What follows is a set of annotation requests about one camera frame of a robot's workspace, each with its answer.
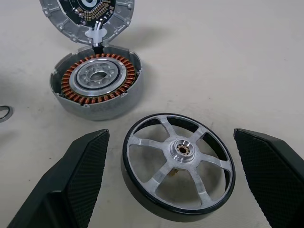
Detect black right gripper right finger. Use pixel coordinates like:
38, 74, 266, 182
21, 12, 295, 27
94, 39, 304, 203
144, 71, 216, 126
233, 127, 304, 228

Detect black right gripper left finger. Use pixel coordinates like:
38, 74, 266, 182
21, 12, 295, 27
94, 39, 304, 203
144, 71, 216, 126
7, 129, 110, 228

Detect silver motor housing copper windings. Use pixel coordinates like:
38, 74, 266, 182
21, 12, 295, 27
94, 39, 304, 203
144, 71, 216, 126
49, 45, 144, 122

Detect black rimmed silver spoked rotor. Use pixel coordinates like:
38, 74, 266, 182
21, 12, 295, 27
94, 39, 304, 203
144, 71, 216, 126
120, 113, 236, 216

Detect silver motor cover circuit board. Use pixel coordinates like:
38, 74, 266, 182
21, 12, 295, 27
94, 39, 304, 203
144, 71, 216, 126
38, 0, 135, 46

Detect small silver metal ring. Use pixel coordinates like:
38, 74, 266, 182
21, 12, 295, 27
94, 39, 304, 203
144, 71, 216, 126
0, 105, 15, 124

